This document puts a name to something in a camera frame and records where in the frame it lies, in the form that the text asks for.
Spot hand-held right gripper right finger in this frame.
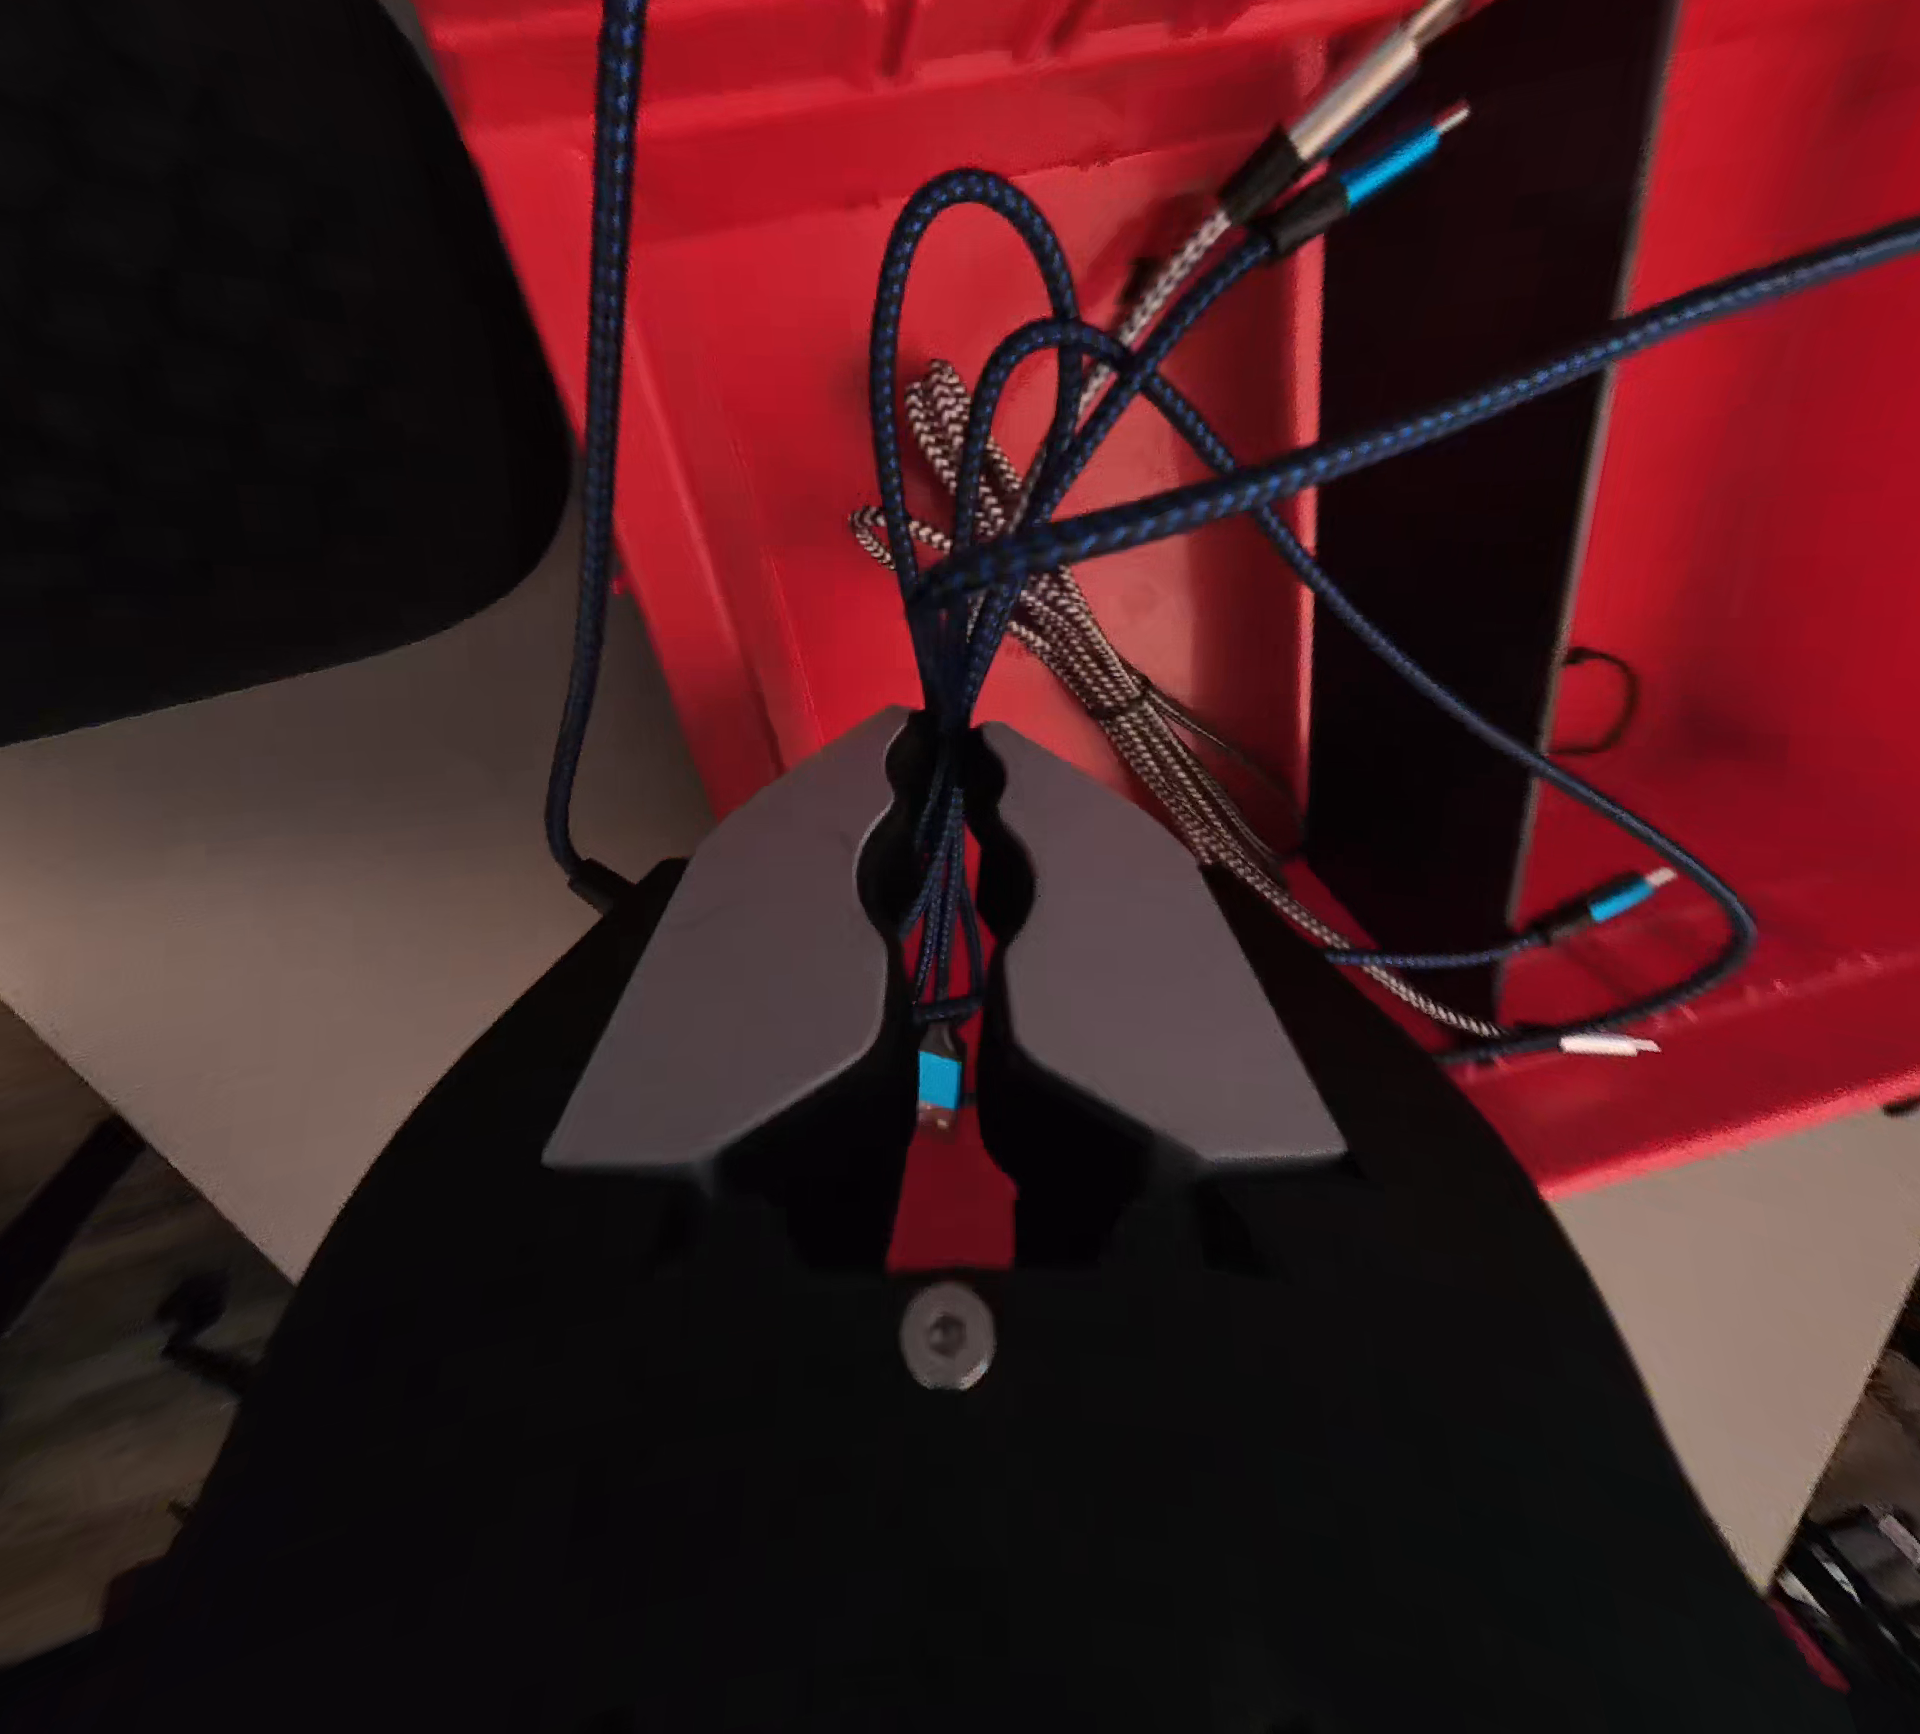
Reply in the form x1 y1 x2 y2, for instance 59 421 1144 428
971 716 1347 1182

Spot navy cable with blue plugs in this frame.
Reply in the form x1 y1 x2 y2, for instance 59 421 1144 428
1049 101 1761 1063

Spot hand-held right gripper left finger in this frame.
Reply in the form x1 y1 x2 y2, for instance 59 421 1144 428
539 708 932 1188

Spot red plastic bin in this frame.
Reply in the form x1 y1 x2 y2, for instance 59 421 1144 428
345 0 1920 1203

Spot black bin divider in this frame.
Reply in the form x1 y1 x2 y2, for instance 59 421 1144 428
1304 0 1724 962

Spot navy braided cable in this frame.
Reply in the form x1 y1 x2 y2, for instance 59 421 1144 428
544 0 688 916

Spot black white braided cable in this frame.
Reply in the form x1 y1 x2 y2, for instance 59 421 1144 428
848 0 1667 1063

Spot blue braided USB-C cable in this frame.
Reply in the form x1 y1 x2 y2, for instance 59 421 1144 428
865 166 1920 1143

